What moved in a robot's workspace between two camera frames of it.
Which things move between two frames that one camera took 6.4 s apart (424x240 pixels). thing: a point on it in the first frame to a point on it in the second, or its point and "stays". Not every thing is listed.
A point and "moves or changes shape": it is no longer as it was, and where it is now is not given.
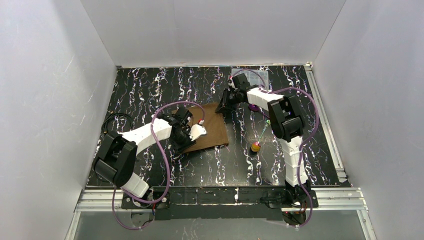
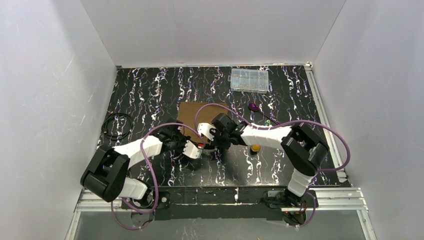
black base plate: (216, 203) stays
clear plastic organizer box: (257, 78) stays
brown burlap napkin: (214, 123) moves or changes shape
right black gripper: (228, 99) to (216, 138)
